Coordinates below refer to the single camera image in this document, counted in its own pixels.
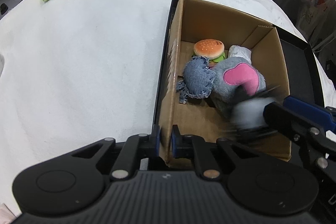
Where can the black shallow tray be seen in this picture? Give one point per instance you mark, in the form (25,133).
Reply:
(286,61)

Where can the white soft pouch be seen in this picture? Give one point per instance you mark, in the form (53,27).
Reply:
(238,51)

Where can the cream tote bag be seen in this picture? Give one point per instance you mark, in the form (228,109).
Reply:
(311,15)

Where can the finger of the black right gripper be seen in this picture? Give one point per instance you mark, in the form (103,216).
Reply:
(324,116)
(298,129)

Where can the blue denim plush toy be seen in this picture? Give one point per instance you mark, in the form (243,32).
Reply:
(198,80)

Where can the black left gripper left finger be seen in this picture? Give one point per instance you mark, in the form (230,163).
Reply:
(133,150)

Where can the plush hamburger toy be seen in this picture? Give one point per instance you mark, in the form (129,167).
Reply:
(212,49)

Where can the grey pink plush toy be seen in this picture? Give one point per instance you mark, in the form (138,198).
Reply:
(240,93)

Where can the brown cardboard box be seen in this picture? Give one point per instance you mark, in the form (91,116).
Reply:
(220,67)

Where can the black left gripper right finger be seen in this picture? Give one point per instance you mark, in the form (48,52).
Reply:
(197,150)

